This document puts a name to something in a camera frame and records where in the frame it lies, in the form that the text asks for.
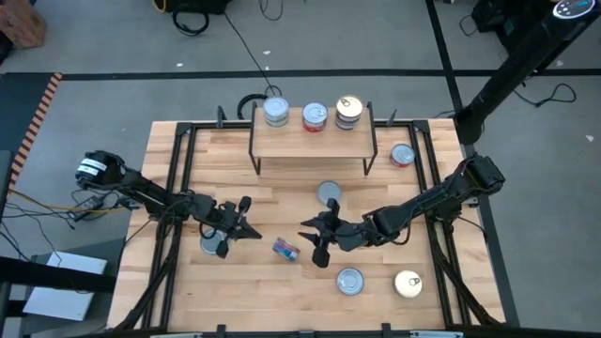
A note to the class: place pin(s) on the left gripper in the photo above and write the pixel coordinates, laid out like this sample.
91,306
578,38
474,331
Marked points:
225,218

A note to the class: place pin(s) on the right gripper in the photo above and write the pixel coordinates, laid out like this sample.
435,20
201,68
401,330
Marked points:
349,237

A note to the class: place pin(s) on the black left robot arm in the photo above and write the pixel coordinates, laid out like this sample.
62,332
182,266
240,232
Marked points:
150,195

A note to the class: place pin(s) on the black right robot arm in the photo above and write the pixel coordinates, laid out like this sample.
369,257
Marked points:
436,197

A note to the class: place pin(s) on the wooden shelf black metal legs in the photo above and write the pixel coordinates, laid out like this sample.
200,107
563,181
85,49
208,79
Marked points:
310,143

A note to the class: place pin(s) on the black power adapter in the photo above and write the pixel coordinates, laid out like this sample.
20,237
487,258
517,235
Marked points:
89,203

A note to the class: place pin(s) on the white flat box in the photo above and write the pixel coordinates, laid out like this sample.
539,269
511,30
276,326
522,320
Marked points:
61,300

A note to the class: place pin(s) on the black beam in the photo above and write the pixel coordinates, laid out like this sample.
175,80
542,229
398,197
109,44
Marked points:
47,277

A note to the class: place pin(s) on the black floor device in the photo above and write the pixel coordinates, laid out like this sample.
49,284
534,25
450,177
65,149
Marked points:
197,4

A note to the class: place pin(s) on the black mat orange-striped edge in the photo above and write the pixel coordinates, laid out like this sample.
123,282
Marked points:
19,108

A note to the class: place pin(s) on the black tower round display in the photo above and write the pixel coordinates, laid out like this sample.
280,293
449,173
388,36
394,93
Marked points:
516,61

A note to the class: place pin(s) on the black equipment pile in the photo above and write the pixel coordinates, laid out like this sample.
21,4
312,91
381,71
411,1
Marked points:
497,19

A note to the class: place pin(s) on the brown cardboard box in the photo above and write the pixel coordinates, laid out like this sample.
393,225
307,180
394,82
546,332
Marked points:
19,23

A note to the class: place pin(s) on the black aluminium table frame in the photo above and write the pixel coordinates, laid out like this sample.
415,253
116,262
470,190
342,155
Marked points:
174,155

